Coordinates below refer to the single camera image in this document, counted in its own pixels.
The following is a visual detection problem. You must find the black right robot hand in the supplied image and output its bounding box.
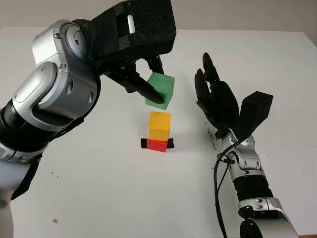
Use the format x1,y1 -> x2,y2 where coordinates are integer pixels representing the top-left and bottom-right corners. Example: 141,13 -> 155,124
194,52 -> 240,139

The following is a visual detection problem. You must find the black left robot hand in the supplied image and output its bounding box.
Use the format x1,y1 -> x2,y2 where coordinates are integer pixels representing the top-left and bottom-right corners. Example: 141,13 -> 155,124
99,56 -> 165,105

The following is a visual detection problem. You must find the green wooden block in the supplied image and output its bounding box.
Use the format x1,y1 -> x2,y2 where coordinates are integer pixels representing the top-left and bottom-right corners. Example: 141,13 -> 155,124
144,72 -> 175,111

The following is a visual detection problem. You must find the yellow wooden block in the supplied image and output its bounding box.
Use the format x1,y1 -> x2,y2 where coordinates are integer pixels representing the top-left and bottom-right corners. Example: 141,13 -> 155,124
148,111 -> 171,142

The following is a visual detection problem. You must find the red wooden block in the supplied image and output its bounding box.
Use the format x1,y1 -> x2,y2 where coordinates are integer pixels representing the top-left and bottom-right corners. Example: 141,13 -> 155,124
147,138 -> 167,152

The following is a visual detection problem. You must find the black tape strip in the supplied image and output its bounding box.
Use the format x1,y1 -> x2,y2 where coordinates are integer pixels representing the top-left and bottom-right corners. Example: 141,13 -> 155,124
140,138 -> 175,150

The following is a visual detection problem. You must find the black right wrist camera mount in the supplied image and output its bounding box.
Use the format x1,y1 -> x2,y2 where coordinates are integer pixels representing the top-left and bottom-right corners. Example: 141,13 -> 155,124
231,91 -> 274,143

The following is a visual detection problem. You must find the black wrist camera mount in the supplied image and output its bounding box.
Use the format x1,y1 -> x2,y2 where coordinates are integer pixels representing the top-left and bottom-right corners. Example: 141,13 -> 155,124
231,91 -> 274,143
74,0 -> 177,75

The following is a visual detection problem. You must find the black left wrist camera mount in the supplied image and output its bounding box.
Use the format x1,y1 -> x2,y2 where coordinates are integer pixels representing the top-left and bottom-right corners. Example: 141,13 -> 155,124
74,0 -> 177,75

